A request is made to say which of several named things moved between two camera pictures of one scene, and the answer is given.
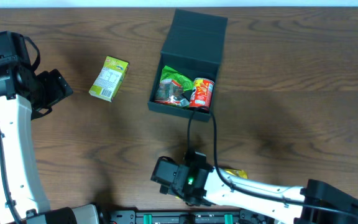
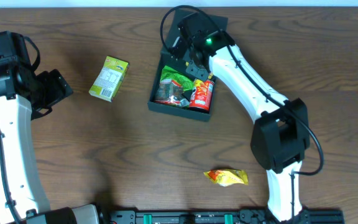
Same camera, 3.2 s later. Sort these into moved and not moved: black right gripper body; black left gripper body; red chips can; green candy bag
Moved: black right gripper body
Not moved: black left gripper body; green candy bag; red chips can
